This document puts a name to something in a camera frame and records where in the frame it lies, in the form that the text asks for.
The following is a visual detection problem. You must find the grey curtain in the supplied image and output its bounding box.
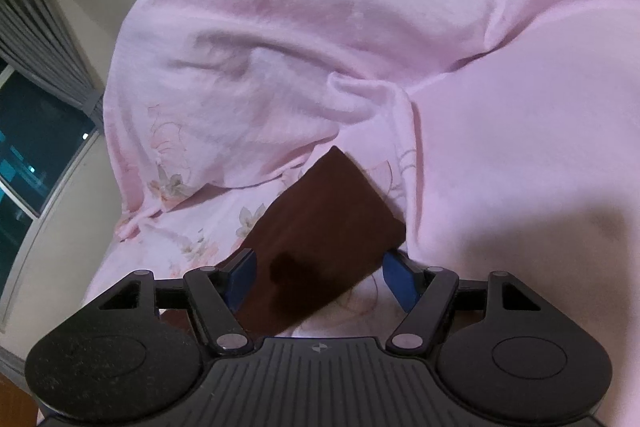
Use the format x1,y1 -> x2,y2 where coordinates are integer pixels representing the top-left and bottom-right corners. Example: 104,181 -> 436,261
0,0 -> 107,115

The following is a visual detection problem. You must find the pink blanket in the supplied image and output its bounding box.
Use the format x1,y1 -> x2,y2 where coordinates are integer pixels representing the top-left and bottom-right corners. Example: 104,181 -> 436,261
102,0 -> 640,253

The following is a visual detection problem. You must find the pink floral bed sheet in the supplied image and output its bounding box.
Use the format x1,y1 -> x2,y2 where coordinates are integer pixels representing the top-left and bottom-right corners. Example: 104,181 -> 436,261
82,27 -> 640,427

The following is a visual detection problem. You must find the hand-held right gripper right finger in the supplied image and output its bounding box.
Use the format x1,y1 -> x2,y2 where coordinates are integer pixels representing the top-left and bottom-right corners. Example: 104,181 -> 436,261
382,250 -> 545,354

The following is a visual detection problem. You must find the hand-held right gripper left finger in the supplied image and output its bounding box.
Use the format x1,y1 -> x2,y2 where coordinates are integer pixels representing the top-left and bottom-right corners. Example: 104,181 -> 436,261
97,248 -> 259,356

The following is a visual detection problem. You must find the window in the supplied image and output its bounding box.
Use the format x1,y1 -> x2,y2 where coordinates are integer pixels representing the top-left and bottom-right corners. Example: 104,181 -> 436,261
0,57 -> 99,280

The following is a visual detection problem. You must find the dark brown small cloth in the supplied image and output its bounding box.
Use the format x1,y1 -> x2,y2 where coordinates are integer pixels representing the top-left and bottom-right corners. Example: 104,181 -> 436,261
165,145 -> 407,339

